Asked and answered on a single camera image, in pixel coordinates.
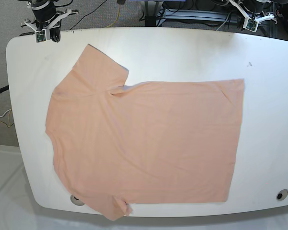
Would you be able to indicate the peach orange T-shirt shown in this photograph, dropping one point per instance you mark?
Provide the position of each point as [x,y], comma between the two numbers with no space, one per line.
[152,143]

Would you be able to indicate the left table grommet hole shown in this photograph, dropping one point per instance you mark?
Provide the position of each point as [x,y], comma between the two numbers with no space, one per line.
[76,201]

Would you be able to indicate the table grommet hole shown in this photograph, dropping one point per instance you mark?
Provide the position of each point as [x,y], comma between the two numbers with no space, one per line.
[282,195]
[76,201]

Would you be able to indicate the aluminium frame rail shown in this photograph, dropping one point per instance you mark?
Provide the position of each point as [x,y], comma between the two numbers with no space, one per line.
[210,16]

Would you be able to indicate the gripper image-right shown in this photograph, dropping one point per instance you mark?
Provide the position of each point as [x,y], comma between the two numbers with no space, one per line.
[255,9]

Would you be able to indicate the right table grommet hole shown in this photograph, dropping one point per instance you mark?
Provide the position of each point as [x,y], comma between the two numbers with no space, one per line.
[282,195]

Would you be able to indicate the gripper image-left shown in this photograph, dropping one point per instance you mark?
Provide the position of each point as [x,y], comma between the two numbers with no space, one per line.
[45,14]

